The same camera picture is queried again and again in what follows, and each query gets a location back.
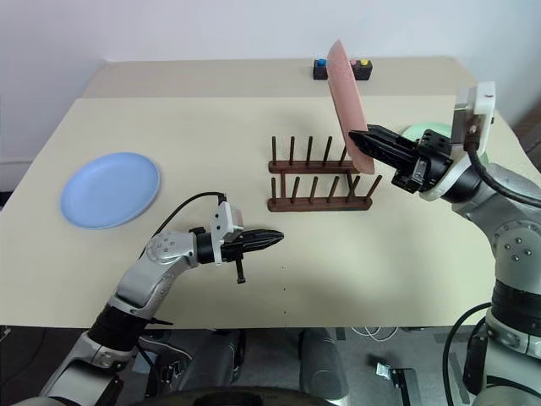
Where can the black metal floor bracket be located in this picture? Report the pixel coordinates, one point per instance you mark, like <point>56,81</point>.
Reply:
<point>397,376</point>

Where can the green plate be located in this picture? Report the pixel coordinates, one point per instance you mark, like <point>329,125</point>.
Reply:
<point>416,129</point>

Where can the wooden dish rack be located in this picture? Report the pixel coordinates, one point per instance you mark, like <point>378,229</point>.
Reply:
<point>313,205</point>

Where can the dark round base shape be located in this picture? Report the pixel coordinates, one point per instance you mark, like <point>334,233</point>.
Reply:
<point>253,398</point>

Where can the dark rounded leg shape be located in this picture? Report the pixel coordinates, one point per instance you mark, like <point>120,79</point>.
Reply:
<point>323,363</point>
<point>211,359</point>

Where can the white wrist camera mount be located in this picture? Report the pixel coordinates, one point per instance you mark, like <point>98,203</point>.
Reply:
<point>223,220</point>
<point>484,110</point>

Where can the blue plate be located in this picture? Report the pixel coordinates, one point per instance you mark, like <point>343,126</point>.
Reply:
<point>110,190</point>

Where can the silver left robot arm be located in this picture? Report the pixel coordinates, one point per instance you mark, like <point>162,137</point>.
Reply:
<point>139,283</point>

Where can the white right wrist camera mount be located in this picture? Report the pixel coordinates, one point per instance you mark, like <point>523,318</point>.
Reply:
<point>484,110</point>

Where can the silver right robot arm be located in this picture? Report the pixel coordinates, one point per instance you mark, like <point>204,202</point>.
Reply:
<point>515,237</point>

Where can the black button box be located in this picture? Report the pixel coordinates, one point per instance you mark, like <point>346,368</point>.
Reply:
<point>319,74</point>

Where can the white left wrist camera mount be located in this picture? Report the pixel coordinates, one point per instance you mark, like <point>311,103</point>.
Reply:
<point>223,220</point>

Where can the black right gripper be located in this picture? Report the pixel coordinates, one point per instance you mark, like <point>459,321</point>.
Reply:
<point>433,158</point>

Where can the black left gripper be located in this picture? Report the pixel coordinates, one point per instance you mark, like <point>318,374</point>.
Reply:
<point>232,251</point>

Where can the blue button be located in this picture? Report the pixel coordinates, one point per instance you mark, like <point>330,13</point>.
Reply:
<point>322,62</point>

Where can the yellow button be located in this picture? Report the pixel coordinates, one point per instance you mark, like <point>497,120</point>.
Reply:
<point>363,64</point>

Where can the pink plate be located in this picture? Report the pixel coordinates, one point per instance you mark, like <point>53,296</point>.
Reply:
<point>346,97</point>

